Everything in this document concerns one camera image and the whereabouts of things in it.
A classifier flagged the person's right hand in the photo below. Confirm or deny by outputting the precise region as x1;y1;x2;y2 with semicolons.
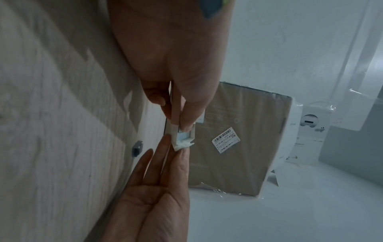
97;134;192;242

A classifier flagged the person's left hand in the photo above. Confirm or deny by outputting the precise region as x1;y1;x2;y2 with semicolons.
107;0;235;132

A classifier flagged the blue dotted staples box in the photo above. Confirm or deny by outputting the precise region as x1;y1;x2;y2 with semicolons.
132;140;145;157

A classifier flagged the small white plastic part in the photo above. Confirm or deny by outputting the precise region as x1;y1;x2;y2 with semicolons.
165;80;197;152

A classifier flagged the grey wrist cuff lime trim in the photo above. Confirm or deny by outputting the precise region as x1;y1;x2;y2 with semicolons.
199;0;232;20

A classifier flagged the large brown cardboard box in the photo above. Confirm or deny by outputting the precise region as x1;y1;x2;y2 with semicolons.
163;81;304;197

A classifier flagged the white printed product box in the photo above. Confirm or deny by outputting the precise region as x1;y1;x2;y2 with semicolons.
285;100;338;166

